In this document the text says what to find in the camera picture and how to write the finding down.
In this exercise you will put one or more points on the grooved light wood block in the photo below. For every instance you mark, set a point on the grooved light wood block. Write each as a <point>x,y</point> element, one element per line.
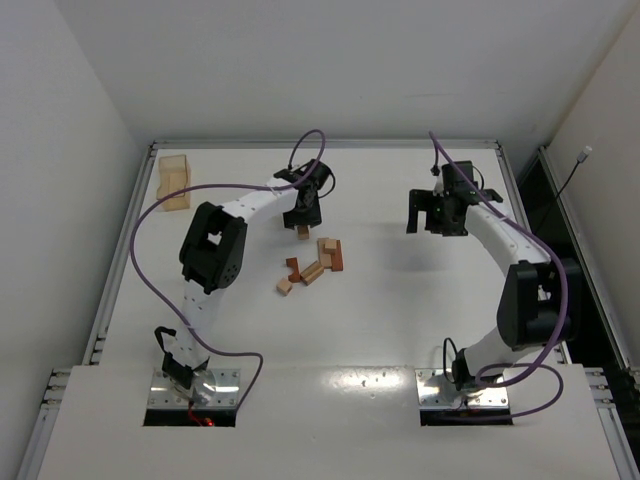
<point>311,273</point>

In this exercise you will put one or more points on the light wooden cube block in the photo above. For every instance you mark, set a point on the light wooden cube block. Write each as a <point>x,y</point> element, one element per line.
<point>330,246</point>

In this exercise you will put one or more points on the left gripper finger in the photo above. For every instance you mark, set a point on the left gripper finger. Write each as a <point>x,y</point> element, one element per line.
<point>290,220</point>
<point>315,221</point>

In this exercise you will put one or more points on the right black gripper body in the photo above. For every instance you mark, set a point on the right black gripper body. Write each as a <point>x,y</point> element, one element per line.
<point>437,215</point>

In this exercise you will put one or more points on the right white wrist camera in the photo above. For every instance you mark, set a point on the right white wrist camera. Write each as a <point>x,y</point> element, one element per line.
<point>439,187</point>

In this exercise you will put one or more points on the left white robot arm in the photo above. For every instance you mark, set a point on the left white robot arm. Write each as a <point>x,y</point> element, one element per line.
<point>211,257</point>

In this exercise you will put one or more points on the dark brown L block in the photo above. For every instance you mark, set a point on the dark brown L block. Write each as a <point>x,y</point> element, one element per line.
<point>294,275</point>

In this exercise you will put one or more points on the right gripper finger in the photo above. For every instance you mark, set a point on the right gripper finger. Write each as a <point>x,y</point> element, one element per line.
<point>412,223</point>
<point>421,200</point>

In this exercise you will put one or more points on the long light wood block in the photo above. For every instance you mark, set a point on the long light wood block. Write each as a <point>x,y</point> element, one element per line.
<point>324,257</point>

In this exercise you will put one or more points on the long reddish wood block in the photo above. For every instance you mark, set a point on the long reddish wood block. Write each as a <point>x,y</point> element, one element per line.
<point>337,259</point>

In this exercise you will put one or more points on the small light cube block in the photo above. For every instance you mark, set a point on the small light cube block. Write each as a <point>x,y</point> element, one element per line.
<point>303,232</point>

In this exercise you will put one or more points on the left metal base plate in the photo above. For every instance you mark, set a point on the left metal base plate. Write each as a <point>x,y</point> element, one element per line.
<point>213,389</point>

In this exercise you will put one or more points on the transparent orange plastic box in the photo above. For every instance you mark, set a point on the transparent orange plastic box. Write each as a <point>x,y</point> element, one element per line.
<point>175,174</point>

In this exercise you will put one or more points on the metal base plate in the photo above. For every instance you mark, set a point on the metal base plate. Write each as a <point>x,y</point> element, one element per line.
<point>437,394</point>
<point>213,389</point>

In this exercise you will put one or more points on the pale wooden cube block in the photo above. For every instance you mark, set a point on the pale wooden cube block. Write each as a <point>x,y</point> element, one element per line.
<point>284,286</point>

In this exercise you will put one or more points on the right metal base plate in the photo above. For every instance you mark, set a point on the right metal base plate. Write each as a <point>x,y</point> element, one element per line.
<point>437,394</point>

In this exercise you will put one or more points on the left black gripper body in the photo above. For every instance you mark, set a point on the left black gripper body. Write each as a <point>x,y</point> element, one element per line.
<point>302,218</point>

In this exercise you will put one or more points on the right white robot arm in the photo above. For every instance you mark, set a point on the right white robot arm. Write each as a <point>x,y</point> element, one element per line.
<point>540,303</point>

